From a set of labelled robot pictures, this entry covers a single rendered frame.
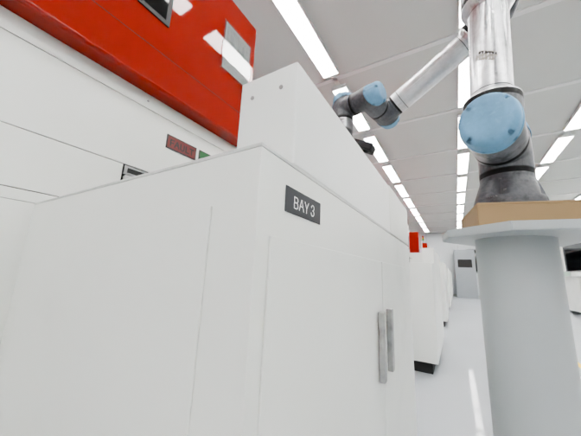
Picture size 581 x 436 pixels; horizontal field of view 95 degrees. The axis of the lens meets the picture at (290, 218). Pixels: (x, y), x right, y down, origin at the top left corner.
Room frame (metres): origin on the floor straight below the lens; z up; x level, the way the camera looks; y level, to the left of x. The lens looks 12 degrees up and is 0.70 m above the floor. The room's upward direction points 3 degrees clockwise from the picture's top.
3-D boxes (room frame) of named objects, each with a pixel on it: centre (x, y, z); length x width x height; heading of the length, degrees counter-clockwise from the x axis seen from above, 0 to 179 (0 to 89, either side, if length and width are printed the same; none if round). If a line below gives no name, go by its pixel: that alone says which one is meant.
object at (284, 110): (0.55, -0.11, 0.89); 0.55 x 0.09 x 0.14; 148
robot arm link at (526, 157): (0.66, -0.56, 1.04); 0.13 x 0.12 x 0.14; 134
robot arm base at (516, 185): (0.66, -0.56, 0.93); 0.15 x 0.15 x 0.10
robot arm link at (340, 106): (0.89, -0.18, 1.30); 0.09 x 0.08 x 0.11; 44
